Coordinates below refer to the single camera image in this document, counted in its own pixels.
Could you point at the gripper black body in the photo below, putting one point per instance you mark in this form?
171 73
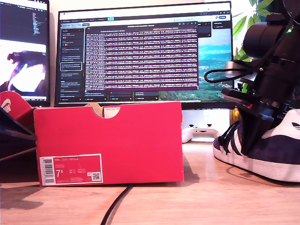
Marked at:
279 79

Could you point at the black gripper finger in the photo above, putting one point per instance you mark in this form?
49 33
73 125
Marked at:
253 126
11 131

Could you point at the blue suede white-striped shoe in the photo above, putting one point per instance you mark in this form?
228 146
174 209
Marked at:
281 150

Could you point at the red shoebox lid white logo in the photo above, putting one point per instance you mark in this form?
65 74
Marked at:
9 103

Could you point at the red cardboard shoebox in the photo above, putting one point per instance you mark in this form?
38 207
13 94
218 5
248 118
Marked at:
117 145

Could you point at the white game controller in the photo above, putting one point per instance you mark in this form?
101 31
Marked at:
201 134

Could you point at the green leafy houseplant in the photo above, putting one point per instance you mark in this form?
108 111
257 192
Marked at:
241 22

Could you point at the brown packing paper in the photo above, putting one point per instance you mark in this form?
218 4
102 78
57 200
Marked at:
95 109

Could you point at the black monitor with code window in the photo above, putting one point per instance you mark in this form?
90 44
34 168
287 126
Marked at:
23 28

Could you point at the large black computer monitor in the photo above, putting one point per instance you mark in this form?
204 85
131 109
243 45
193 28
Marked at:
145 58

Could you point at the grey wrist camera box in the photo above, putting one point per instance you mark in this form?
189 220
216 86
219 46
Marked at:
234 68

